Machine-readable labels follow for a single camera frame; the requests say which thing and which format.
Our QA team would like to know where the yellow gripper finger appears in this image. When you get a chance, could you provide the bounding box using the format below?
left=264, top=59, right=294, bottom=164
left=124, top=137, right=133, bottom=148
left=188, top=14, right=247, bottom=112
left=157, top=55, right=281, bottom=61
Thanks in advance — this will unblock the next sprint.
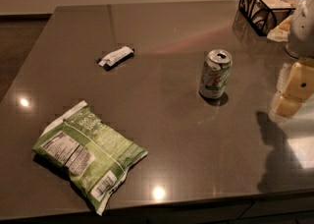
left=274, top=61, right=314, bottom=118

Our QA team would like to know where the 7up soda can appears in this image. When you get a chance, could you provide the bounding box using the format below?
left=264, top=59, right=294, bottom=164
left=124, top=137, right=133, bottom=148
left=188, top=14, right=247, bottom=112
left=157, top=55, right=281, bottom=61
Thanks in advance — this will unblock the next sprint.
left=199, top=49, right=233, bottom=99

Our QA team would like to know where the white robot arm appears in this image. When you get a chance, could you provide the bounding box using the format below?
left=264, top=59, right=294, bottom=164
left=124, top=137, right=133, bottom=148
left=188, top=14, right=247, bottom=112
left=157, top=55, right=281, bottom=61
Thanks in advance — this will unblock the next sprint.
left=272, top=0, right=314, bottom=118

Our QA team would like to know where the green jalapeno chip bag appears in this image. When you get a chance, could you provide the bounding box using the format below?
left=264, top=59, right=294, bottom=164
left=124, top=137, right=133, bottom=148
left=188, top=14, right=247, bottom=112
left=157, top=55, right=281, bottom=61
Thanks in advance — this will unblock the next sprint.
left=32, top=101, right=147, bottom=214

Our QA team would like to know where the cream packet beside basket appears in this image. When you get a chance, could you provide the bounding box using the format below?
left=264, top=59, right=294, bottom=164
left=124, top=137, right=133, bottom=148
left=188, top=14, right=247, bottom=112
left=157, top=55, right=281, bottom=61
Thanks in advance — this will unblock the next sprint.
left=267, top=16, right=292, bottom=42

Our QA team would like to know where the white and black snack bar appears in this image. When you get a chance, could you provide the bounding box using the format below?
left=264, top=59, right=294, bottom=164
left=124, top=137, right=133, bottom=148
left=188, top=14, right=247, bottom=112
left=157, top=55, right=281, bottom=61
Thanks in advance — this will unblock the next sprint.
left=96, top=46, right=134, bottom=71

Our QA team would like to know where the black wire basket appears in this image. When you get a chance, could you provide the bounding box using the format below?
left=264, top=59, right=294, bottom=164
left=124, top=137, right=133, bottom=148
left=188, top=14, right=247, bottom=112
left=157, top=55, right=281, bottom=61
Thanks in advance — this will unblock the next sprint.
left=238, top=0, right=299, bottom=36

